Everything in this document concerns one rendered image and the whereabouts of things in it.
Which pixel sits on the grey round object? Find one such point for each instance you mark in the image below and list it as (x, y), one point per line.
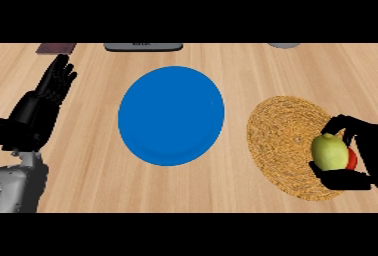
(284, 45)

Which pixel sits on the dark maroon flat object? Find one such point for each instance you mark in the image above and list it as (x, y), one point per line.
(55, 48)

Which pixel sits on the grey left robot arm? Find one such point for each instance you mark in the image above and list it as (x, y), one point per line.
(17, 183)

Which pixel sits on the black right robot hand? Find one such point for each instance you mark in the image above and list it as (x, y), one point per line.
(355, 133)

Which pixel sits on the red round object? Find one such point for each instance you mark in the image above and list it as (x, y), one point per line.
(352, 159)

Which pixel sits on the blue oval plate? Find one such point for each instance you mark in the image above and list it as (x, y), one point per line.
(170, 115)

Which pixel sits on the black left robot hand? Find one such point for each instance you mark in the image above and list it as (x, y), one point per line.
(36, 106)

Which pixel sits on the woven straw round placemat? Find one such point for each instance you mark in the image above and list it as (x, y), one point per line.
(283, 143)

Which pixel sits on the dark grey flat appliance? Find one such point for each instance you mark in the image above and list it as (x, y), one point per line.
(144, 46)

